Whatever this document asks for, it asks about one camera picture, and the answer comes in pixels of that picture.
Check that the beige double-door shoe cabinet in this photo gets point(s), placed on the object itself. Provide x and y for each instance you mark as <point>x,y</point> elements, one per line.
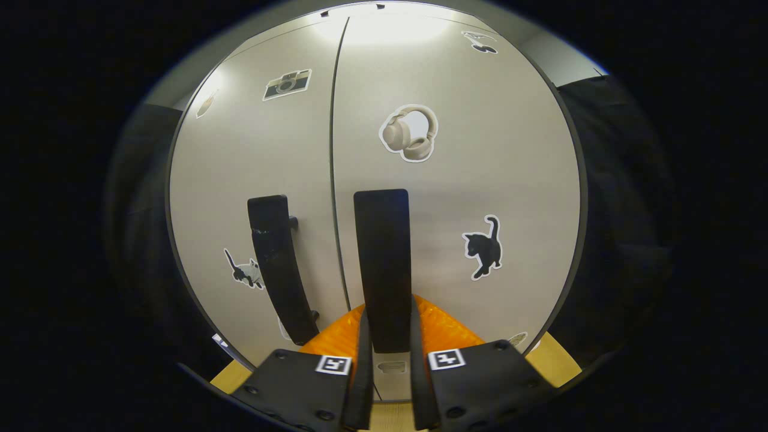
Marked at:
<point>300,21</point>

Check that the beige cabinet door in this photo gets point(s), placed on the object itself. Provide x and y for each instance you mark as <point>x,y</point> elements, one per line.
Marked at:
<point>480,150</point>
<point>240,168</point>

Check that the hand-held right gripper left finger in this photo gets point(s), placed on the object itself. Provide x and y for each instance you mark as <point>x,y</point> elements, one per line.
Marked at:
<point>362,384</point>

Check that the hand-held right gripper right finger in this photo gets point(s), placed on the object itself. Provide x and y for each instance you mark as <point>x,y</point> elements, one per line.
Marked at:
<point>420,390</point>

